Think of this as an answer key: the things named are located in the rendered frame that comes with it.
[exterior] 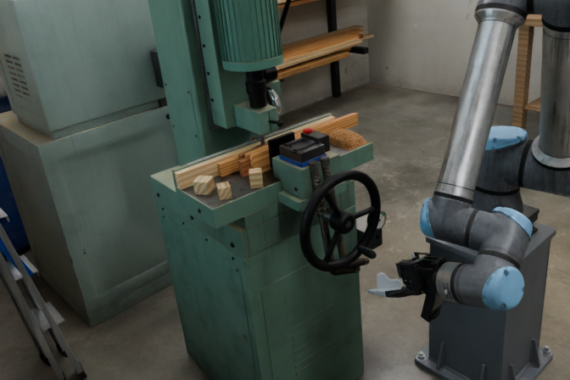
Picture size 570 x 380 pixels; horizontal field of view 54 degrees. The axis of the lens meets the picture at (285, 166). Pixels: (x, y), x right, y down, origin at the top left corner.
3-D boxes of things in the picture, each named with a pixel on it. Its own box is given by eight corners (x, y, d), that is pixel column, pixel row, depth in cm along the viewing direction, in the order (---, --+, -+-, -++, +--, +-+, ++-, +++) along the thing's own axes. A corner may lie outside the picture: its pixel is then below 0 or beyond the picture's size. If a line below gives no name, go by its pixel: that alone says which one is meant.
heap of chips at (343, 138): (349, 150, 172) (349, 139, 171) (320, 140, 182) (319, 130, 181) (370, 142, 177) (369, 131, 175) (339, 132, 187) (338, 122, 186)
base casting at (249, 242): (243, 260, 156) (238, 232, 152) (153, 198, 199) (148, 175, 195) (356, 204, 180) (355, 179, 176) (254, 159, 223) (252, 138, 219)
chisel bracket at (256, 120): (262, 141, 163) (259, 113, 160) (236, 130, 174) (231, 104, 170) (282, 133, 167) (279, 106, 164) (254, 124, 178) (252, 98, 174)
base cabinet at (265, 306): (270, 443, 184) (243, 261, 155) (185, 353, 227) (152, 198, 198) (366, 372, 208) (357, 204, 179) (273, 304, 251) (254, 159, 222)
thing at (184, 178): (180, 190, 158) (177, 174, 156) (176, 187, 159) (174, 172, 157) (336, 130, 190) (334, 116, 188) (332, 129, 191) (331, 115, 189)
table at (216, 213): (234, 243, 140) (231, 222, 137) (177, 205, 162) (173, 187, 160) (397, 166, 172) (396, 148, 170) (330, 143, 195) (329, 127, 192)
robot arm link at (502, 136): (478, 168, 188) (484, 119, 182) (532, 179, 179) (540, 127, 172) (463, 185, 177) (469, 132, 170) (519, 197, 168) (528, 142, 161)
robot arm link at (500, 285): (533, 277, 117) (518, 321, 114) (483, 272, 128) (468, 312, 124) (508, 255, 113) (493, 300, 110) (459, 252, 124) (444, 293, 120)
